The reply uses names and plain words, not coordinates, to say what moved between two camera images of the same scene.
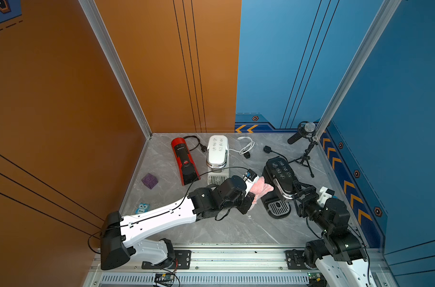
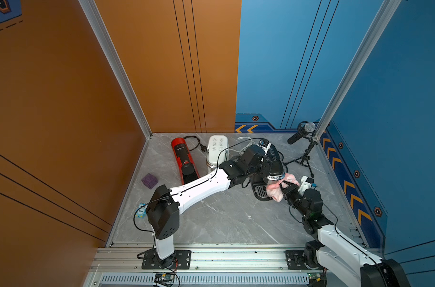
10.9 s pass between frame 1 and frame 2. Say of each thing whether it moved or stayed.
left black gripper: moved
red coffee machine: stayed
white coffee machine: stayed
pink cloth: moved
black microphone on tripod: stayed
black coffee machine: moved
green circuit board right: stayed
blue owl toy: stayed
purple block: stayed
